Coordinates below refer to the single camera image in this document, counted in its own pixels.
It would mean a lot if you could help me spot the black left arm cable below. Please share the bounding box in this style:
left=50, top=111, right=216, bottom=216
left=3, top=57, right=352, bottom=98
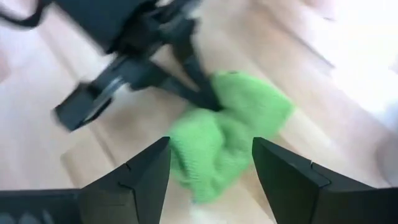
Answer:
left=0, top=0, right=52, bottom=29

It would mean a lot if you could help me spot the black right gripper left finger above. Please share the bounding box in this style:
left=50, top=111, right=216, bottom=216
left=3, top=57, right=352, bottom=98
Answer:
left=79, top=136, right=172, bottom=224

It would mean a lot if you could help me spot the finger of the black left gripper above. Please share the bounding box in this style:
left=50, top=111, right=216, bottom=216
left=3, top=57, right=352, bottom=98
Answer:
left=119, top=58, right=223, bottom=112
left=172, top=40, right=218, bottom=103

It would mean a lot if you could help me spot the green microfiber towel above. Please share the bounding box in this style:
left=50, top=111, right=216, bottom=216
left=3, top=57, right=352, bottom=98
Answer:
left=167, top=70, right=295, bottom=205

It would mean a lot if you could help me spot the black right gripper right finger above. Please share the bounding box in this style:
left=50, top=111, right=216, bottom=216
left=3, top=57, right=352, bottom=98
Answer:
left=251, top=136, right=377, bottom=224

